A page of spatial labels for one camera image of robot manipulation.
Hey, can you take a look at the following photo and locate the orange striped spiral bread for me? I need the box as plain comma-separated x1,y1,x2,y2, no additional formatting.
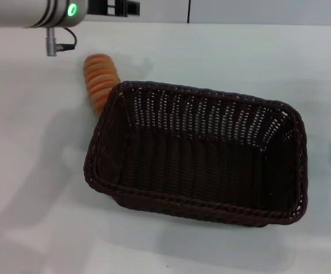
83,53,122,116

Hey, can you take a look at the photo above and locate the dark brown woven basket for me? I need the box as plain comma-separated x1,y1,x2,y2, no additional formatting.
83,80,309,228

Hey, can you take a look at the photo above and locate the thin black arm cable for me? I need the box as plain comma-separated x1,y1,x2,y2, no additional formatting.
55,27,78,51

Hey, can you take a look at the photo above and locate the silver metal cable connector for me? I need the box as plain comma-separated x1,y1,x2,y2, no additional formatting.
46,27,57,57

